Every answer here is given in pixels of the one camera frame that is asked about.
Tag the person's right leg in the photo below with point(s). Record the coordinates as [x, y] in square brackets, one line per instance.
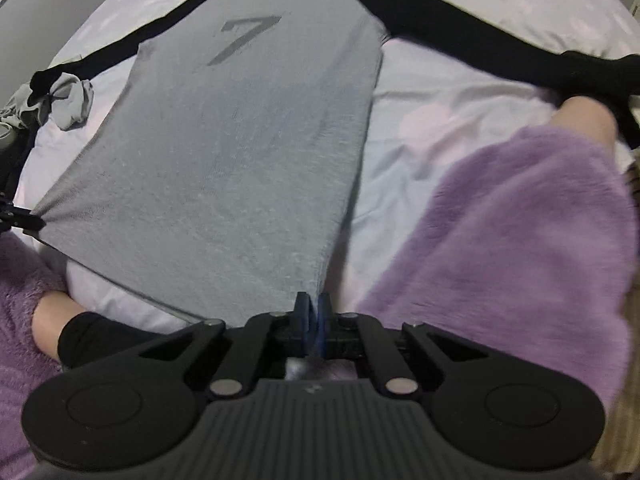
[585, 115]

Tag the grey shirt with black sleeves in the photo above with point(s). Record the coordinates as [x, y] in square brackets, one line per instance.
[225, 160]

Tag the black sock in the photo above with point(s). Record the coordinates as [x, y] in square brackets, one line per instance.
[95, 340]
[600, 77]

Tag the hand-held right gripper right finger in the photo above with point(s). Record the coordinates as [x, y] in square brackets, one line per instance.
[324, 330]

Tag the purple fluffy pants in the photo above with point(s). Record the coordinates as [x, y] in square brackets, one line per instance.
[500, 260]

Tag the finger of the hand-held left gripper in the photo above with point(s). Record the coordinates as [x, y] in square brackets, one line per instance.
[25, 220]

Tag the person's left leg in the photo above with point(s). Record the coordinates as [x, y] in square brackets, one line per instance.
[47, 322]

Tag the person's leg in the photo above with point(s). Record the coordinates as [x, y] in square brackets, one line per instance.
[47, 322]
[585, 115]

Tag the light grey garment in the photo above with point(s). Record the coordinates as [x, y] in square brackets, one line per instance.
[70, 105]

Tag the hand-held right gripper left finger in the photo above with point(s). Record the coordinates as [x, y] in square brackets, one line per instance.
[302, 315]

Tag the polka dot bed sheet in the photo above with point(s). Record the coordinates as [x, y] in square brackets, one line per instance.
[425, 110]

